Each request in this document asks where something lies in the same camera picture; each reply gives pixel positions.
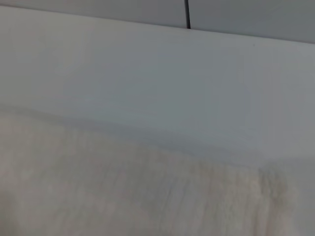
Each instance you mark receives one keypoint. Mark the white ribbed towel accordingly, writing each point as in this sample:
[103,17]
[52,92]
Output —
[123,196]

